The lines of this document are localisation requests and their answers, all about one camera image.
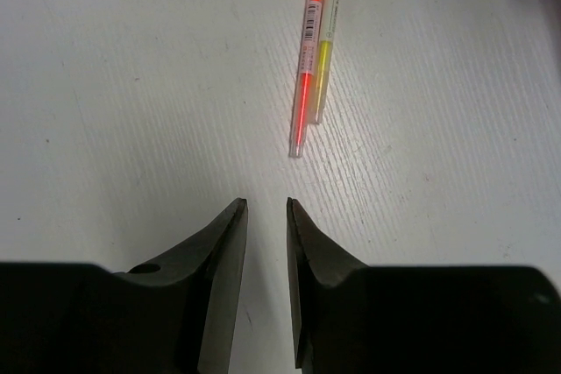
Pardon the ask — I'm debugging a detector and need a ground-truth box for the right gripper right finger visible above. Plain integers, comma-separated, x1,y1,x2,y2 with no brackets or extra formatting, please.
287,199,560,373

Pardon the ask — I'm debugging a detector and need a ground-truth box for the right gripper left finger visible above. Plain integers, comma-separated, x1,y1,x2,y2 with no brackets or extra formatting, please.
1,199,248,373

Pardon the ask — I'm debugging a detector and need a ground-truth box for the orange highlighter pen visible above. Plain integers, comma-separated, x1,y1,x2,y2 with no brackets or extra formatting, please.
288,0,323,158

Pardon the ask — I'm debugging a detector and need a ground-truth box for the yellow highlighter pen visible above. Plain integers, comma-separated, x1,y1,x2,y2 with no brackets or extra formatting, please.
310,0,340,124

